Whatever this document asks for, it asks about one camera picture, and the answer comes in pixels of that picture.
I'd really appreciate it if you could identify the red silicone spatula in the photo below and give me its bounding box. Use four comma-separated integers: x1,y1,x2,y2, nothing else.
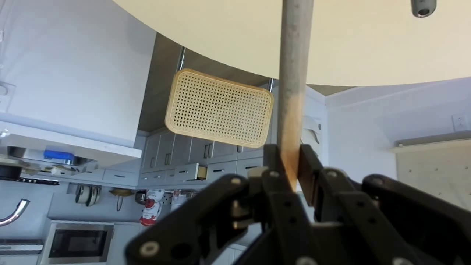
276,0,313,190

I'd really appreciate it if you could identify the beige upholstered chair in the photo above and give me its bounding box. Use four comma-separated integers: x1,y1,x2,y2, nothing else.
164,70,273,149

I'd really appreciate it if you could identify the white pot with handle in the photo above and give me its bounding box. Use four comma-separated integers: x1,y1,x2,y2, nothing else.
410,0,436,18

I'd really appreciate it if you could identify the white kitchen cabinet counter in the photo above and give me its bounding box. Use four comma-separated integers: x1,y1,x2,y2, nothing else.
138,130,263,189

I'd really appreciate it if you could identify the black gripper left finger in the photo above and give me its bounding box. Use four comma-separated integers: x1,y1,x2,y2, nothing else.
261,145,289,193

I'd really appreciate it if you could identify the white kitchen island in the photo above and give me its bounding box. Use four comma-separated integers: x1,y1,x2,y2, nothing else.
0,0,154,164

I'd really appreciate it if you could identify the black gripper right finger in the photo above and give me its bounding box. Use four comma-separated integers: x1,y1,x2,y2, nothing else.
297,145,322,198

